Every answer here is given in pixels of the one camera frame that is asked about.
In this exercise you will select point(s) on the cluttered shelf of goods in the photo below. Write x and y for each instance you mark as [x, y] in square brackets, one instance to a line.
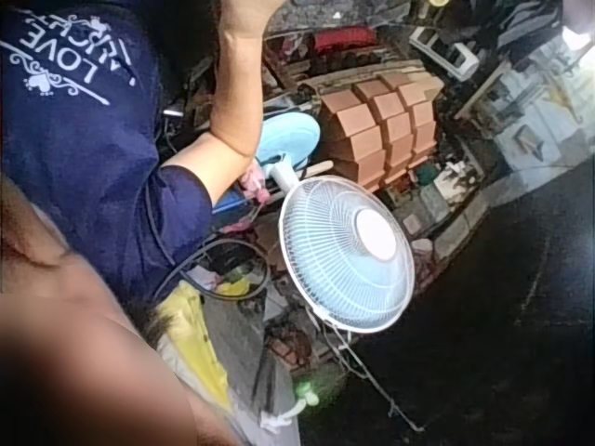
[446, 204]

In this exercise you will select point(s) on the yellow plastic bag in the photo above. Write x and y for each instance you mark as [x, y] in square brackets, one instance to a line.
[204, 339]

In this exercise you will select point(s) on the stack of brown cartons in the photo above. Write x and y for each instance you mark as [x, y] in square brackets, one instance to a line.
[386, 130]

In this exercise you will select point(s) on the pink cloth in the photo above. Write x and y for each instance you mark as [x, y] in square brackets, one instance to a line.
[255, 183]

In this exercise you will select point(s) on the white and blue standing fan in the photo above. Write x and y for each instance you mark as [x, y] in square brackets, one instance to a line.
[346, 260]

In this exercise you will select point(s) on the red cushion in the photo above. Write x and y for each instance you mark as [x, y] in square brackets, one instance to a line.
[341, 37]

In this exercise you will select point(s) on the white plastic frame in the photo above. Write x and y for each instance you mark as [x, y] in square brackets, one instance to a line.
[446, 51]

